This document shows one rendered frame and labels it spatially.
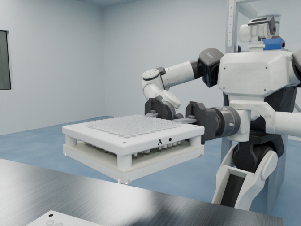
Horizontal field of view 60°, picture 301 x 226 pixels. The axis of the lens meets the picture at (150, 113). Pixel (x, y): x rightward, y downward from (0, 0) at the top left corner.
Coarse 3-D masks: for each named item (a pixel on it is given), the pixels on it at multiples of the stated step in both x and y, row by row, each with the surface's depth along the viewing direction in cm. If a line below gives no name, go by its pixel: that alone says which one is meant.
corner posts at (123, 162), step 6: (66, 138) 63; (72, 138) 62; (192, 138) 62; (198, 138) 61; (66, 144) 63; (72, 144) 63; (192, 144) 62; (198, 144) 62; (120, 156) 47; (126, 156) 47; (120, 162) 47; (126, 162) 47; (120, 168) 47; (126, 168) 47
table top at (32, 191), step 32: (0, 160) 95; (0, 192) 69; (32, 192) 69; (64, 192) 69; (96, 192) 69; (128, 192) 69; (160, 192) 69; (0, 224) 55; (128, 224) 55; (160, 224) 55; (192, 224) 55; (224, 224) 55; (256, 224) 55
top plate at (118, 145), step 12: (72, 132) 59; (84, 132) 56; (96, 132) 56; (156, 132) 56; (168, 132) 56; (180, 132) 56; (192, 132) 59; (96, 144) 52; (108, 144) 49; (120, 144) 47; (132, 144) 47; (144, 144) 49; (156, 144) 51
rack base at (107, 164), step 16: (64, 144) 64; (80, 144) 64; (80, 160) 58; (96, 160) 53; (112, 160) 52; (144, 160) 52; (160, 160) 53; (176, 160) 56; (112, 176) 49; (128, 176) 47
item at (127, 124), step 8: (112, 120) 66; (120, 120) 65; (128, 120) 66; (136, 120) 65; (144, 120) 66; (152, 120) 65; (160, 120) 65; (120, 128) 55; (128, 128) 56; (136, 128) 56
